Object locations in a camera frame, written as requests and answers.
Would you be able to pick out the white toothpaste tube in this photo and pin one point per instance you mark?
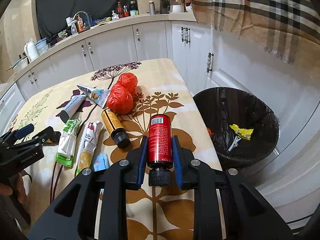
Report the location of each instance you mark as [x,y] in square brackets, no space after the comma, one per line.
[70,109]

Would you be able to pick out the white kitchen cabinets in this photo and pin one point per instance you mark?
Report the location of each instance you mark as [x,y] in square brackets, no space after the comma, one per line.
[207,58]

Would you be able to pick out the steel thermos bottle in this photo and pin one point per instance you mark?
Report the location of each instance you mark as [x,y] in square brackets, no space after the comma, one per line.
[152,9]

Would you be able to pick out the white yellow snack wrapper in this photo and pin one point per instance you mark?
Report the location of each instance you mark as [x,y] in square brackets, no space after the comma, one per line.
[87,145]

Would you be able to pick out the triangular blue white wrapper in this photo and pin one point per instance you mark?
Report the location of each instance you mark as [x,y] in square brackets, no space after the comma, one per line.
[98,96]

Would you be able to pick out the green white wrapper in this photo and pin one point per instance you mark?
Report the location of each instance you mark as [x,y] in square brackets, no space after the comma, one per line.
[67,143]

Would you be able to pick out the small blue carton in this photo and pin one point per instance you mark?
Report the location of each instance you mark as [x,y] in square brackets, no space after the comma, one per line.
[100,162]

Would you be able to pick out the floral beige tablecloth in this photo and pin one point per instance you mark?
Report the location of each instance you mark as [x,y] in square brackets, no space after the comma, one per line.
[160,90]

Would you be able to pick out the person's left hand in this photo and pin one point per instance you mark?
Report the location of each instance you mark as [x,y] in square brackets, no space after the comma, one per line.
[6,190]

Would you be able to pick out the orange soap bottle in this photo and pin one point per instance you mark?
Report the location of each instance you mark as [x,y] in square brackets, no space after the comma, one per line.
[80,23]

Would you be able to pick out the red plastic bag bundle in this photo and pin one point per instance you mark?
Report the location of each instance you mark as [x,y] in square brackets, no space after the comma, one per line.
[121,94]

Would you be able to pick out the yellow crumpled wrapper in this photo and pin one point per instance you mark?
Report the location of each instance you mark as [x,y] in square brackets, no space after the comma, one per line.
[241,132]

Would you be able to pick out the dark lidded jar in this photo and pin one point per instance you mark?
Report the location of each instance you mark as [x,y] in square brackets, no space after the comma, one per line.
[133,9]

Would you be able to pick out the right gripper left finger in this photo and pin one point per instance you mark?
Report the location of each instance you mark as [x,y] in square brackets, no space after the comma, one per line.
[73,213]

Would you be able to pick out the red rice cooker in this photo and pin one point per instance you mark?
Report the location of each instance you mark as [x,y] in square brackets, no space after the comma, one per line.
[188,6]

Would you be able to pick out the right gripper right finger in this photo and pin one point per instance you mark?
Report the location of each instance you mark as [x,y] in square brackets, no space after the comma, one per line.
[226,205]

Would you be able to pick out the yellow black bottle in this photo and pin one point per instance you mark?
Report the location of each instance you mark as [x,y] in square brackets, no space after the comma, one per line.
[115,129]

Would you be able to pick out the plaid beige scarf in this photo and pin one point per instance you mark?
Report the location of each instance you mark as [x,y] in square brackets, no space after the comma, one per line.
[288,29]

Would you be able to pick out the white electric kettle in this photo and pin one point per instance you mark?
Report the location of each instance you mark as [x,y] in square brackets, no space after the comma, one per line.
[30,50]

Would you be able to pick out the black knife block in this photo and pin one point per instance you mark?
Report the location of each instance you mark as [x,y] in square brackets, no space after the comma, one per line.
[164,7]

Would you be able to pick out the red spray can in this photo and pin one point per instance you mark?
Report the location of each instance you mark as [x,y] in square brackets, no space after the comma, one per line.
[159,159]

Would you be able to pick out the chrome sink faucet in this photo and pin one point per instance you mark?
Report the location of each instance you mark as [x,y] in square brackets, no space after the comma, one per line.
[86,17]

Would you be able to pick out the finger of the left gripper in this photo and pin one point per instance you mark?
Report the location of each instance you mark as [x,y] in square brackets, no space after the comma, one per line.
[47,136]
[12,136]

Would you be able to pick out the black trash bin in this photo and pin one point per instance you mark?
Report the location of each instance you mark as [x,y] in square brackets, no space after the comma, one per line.
[221,107]

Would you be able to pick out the white blender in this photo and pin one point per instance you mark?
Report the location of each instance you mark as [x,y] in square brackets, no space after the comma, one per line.
[176,6]

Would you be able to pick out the red sauce bottle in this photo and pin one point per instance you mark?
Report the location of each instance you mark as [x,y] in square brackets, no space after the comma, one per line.
[120,10]

